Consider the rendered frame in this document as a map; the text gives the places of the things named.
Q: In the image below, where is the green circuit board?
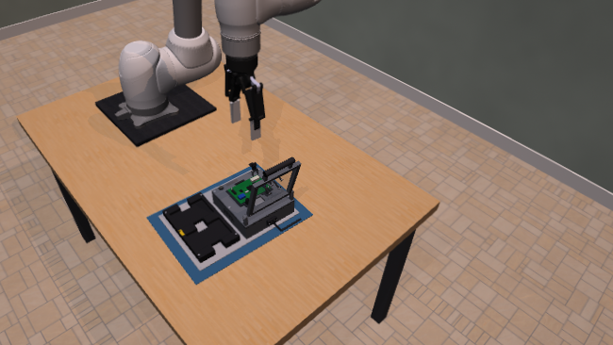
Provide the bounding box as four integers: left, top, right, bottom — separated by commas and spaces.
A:
228, 175, 261, 204

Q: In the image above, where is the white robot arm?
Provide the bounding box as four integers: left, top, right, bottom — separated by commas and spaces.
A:
115, 0, 322, 129

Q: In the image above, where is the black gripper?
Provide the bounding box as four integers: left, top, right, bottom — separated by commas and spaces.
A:
224, 54, 265, 140

